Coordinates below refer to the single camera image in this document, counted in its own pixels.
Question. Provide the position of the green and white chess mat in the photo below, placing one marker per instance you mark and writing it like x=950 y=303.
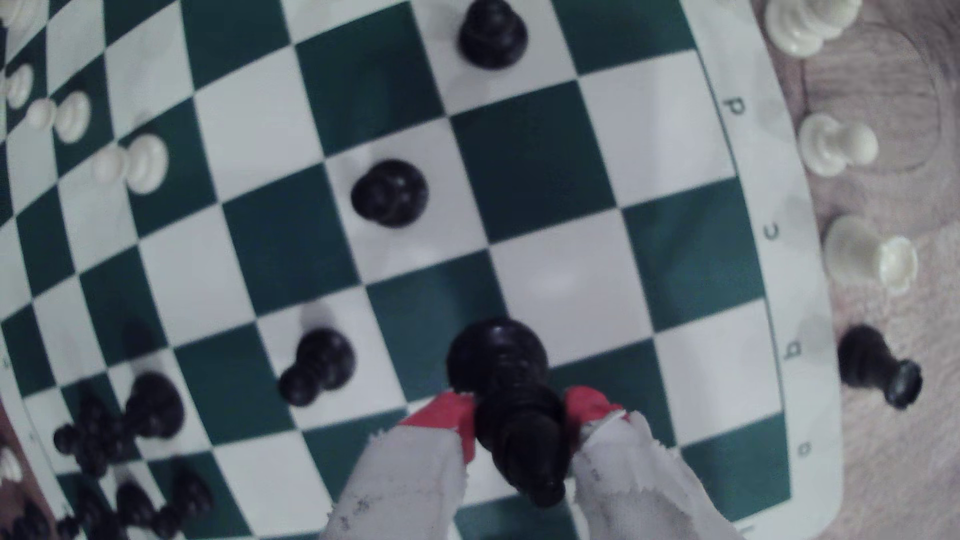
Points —
x=540 y=157

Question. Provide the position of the black queen chess piece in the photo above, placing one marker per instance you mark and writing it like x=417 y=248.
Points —
x=154 y=405

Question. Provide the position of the black rounded chess piece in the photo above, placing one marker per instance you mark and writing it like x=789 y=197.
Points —
x=135 y=504

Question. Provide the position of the black rook chess piece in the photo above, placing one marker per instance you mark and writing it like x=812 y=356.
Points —
x=862 y=358

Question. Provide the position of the black pawn chess piece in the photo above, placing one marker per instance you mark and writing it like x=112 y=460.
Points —
x=88 y=510
x=390 y=193
x=67 y=439
x=193 y=491
x=491 y=37
x=326 y=358

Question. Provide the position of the white rook chess piece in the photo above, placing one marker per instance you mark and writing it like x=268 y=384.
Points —
x=855 y=251

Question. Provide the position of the black pawn blue circled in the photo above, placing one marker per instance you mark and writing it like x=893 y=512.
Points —
x=499 y=360

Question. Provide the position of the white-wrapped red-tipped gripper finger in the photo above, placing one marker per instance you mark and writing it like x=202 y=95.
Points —
x=637 y=487
x=405 y=480

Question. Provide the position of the white pawn chess piece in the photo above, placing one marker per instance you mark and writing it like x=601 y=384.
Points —
x=825 y=146
x=802 y=26
x=20 y=86
x=73 y=116
x=146 y=163

